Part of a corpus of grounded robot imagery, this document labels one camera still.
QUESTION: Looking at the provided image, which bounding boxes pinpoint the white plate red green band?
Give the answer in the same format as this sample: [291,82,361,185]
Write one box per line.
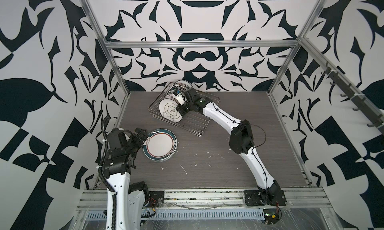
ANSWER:
[143,129,178,162]

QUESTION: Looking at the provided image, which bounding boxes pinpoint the white plate green cloud motif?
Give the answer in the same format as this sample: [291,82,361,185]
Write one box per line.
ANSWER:
[159,99,183,123]

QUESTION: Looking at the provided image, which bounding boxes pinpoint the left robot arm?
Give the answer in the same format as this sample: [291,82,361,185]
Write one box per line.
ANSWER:
[98,128,150,230]

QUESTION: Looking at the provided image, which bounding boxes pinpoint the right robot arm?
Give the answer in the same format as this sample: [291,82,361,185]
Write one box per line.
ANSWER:
[173,88,287,207]

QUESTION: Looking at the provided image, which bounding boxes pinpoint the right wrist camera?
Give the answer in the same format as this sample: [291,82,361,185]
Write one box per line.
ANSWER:
[176,93,186,106]

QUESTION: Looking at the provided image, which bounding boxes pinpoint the black corrugated cable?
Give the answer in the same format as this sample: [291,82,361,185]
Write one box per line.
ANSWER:
[97,115,118,230]

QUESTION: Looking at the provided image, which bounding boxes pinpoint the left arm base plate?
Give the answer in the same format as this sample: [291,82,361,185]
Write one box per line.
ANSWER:
[144,191,165,208]

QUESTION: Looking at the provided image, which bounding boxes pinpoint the aluminium frame crossbar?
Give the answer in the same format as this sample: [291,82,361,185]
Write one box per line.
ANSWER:
[105,40,298,49]

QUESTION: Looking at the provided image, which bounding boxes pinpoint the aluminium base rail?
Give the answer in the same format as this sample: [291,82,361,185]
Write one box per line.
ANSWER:
[76,188,332,211]

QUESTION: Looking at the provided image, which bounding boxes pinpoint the white cable duct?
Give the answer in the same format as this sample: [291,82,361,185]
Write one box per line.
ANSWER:
[141,209,265,221]

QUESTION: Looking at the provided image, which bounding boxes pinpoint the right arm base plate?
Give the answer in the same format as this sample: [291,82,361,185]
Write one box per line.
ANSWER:
[244,190,287,207]

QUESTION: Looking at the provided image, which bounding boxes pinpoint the wall hook rail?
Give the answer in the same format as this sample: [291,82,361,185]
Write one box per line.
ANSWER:
[320,62,384,134]

